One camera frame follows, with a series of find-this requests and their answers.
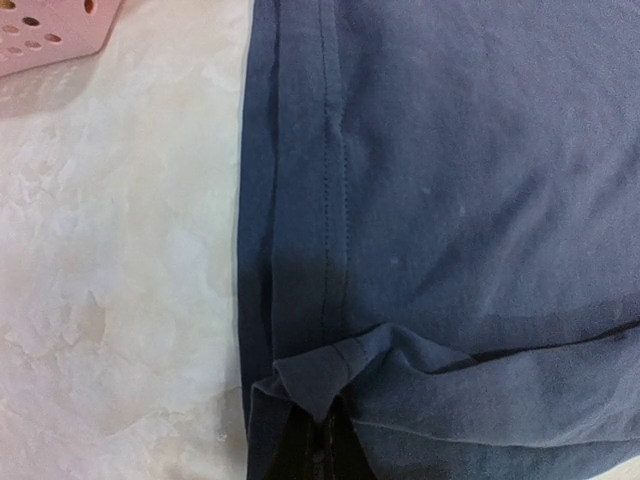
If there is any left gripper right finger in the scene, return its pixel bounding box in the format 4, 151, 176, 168
327, 396, 377, 480

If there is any navy blue garment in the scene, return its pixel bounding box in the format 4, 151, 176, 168
237, 1, 639, 479

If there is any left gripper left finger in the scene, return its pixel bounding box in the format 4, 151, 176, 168
264, 406, 325, 480

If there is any pink plastic laundry basket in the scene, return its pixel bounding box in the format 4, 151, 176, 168
0, 0, 122, 76

